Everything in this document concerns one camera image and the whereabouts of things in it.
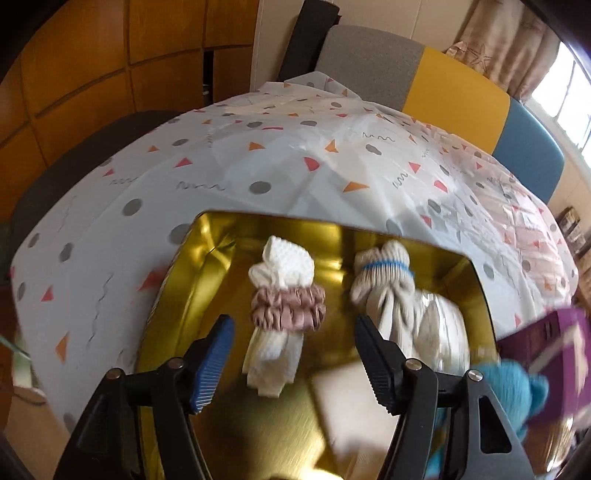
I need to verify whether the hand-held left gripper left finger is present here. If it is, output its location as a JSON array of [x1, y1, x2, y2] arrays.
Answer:
[[55, 315, 236, 480]]

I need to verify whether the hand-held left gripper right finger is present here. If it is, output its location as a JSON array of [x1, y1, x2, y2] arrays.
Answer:
[[355, 315, 532, 480]]

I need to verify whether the grey sock blue stripe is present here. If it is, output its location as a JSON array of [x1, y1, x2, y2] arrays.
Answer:
[[349, 240, 430, 365]]

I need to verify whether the pink satin scrunchie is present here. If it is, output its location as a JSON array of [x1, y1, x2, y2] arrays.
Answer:
[[249, 284, 327, 334]]

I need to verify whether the embossed metal tin box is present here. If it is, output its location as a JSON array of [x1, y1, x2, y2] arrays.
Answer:
[[136, 210, 499, 480]]

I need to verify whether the white cloth with pink scrunchie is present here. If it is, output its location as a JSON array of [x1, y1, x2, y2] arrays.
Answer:
[[242, 235, 315, 398]]

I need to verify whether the teal plush toy pink dress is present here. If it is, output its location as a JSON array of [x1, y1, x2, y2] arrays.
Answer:
[[427, 357, 550, 480]]

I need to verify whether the purple tissue box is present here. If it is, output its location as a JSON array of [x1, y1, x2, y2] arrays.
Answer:
[[500, 307, 591, 432]]

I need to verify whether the patterned plastic tablecloth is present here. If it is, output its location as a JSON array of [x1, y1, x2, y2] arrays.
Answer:
[[9, 76, 580, 430]]

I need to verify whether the grey yellow blue chair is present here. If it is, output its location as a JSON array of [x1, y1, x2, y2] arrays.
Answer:
[[314, 25, 566, 204]]

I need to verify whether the window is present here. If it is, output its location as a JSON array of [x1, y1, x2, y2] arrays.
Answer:
[[531, 41, 591, 158]]

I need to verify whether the wooden cabinet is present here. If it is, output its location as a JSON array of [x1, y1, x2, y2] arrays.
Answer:
[[0, 0, 259, 195]]

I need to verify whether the black chair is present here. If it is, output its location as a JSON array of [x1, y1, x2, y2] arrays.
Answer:
[[276, 0, 341, 83]]

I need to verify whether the beige printed curtain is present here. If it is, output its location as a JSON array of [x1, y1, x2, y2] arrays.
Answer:
[[445, 0, 561, 102]]

